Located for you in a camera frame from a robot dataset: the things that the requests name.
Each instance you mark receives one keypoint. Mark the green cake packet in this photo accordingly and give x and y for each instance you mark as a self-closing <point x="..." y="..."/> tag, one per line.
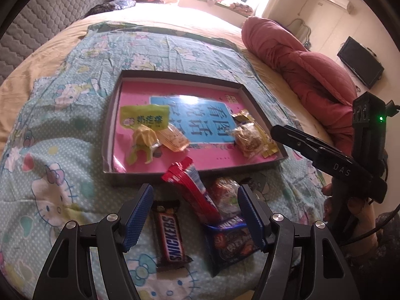
<point x="143" y="117"/>

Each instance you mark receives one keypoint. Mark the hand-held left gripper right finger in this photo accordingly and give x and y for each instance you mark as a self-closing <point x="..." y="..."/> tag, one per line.
<point x="251" y="218"/>

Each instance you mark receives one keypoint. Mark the clear packet with brown pastry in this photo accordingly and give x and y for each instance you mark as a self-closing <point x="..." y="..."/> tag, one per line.
<point x="250" y="140"/>

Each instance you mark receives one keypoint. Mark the dark blue patterned cloth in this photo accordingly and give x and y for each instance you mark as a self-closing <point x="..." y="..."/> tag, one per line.
<point x="112" y="6"/>

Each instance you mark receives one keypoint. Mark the clear packet with red candy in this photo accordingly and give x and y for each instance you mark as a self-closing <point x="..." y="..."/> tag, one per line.
<point x="225" y="193"/>

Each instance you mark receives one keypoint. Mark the person's right hand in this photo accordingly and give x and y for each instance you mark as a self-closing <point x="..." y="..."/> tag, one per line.
<point x="362" y="209"/>

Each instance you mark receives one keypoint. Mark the red wafer packet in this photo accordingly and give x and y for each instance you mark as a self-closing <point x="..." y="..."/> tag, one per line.
<point x="190" y="187"/>

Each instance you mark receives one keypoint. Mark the black flat television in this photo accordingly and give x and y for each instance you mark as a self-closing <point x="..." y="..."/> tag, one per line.
<point x="359" y="61"/>

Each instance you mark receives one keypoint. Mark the long yellow bar packet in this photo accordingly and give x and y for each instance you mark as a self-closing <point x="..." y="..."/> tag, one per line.
<point x="270" y="147"/>

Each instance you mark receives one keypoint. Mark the pink book with blue label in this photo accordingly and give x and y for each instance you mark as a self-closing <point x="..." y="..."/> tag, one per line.
<point x="212" y="157"/>

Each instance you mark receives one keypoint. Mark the beige bed sheet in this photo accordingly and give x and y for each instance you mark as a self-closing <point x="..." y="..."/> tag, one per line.
<point x="175" y="15"/>

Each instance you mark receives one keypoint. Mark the brown chocolate bar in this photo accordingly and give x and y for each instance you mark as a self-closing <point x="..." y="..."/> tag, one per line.
<point x="172" y="234"/>

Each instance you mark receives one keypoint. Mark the grey quilted headboard cushion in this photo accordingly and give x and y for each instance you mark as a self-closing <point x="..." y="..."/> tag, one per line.
<point x="47" y="12"/>

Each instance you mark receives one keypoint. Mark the light blue cartoon printed blanket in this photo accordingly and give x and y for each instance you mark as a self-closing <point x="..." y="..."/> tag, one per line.
<point x="62" y="115"/>

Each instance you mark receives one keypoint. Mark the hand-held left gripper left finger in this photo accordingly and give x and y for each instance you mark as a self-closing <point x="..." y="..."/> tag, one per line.
<point x="137" y="218"/>

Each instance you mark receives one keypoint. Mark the dark blue cookie packet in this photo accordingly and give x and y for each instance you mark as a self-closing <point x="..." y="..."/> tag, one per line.
<point x="231" y="243"/>

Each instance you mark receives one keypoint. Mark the red quilt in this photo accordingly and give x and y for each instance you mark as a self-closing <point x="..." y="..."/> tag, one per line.
<point x="297" y="68"/>

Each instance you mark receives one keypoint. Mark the clear packet with yellow cake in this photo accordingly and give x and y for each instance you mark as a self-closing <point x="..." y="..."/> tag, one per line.
<point x="173" y="139"/>

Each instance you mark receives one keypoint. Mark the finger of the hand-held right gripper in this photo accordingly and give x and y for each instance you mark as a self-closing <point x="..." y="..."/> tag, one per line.
<point x="290" y="139"/>

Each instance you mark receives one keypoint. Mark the red clothes on windowsill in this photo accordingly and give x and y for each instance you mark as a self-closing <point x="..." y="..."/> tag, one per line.
<point x="225" y="0"/>

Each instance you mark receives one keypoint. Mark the brown cardboard box tray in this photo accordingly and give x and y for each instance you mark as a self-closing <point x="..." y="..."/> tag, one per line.
<point x="134" y="177"/>

